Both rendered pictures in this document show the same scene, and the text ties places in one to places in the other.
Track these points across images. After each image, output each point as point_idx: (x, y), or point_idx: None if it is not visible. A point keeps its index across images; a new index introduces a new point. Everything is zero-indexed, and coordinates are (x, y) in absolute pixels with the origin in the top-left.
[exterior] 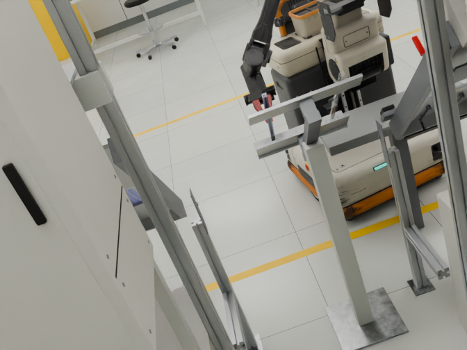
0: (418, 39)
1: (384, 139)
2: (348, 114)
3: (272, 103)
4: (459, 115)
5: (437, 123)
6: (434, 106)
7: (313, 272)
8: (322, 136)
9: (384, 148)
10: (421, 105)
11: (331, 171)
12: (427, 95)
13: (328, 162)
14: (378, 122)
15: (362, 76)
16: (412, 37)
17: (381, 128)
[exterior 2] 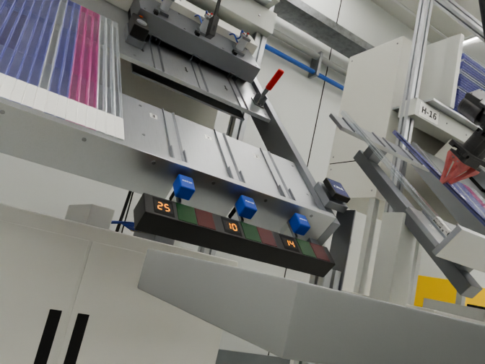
0: (276, 72)
1: (332, 237)
2: (407, 209)
3: (458, 166)
4: (226, 132)
5: (242, 141)
6: (245, 127)
7: None
8: (468, 266)
9: (334, 258)
10: (266, 147)
11: (376, 255)
12: (258, 131)
13: (378, 241)
14: (346, 210)
15: (329, 115)
16: (283, 70)
17: (336, 215)
